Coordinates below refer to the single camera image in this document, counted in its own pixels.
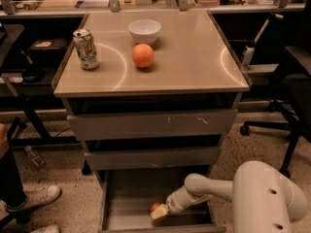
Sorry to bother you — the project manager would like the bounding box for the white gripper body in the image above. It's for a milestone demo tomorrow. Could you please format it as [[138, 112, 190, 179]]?
[[166, 185, 208, 215]]

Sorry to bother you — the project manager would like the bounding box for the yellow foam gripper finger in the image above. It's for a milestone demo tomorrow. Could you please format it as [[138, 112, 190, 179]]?
[[151, 204, 169, 220]]

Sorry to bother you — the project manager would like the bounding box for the red apple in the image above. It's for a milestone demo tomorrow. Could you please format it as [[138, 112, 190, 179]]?
[[151, 202, 162, 213]]

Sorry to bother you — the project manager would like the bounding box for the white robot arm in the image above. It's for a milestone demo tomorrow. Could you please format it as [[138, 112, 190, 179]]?
[[151, 161, 308, 233]]

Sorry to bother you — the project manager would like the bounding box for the middle grey drawer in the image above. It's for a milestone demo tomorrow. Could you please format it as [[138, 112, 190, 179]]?
[[85, 147, 221, 171]]

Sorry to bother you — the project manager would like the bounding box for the bottom grey open drawer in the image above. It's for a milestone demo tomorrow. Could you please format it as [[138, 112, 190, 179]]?
[[98, 167, 225, 233]]

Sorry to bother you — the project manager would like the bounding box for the top grey drawer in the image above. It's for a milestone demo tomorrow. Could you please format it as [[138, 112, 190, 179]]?
[[67, 109, 237, 141]]

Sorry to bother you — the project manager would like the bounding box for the white sneaker lower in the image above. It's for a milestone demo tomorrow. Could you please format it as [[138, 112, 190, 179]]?
[[30, 224, 60, 233]]

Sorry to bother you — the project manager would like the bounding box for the white sneaker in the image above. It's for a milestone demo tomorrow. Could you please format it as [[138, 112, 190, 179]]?
[[30, 224, 60, 233], [6, 185, 62, 213]]

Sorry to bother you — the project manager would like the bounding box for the black office chair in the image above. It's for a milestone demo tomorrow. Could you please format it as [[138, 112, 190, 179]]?
[[240, 0, 311, 178]]

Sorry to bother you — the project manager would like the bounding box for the white sneaker upper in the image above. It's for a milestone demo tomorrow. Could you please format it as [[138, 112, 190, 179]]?
[[6, 185, 62, 213]]

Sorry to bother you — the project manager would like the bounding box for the plastic water bottle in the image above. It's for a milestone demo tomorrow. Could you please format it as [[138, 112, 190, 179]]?
[[24, 146, 46, 168]]

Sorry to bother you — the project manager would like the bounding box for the orange fruit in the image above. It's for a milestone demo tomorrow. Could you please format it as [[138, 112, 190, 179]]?
[[132, 44, 155, 68]]

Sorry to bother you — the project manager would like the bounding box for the dark trouser leg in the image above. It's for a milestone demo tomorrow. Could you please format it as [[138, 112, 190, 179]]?
[[0, 150, 26, 208]]

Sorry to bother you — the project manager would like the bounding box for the white bowl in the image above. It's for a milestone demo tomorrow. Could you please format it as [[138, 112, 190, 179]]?
[[128, 19, 161, 45]]

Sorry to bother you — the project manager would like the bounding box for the green white soda can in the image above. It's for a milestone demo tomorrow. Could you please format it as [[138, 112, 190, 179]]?
[[73, 29, 99, 70]]

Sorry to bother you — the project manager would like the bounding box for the black desk stand left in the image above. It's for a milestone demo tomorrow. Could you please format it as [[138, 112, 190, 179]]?
[[0, 94, 78, 148]]

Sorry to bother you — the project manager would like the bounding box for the black box on shelf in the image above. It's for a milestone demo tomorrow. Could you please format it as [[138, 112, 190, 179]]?
[[28, 38, 68, 58]]

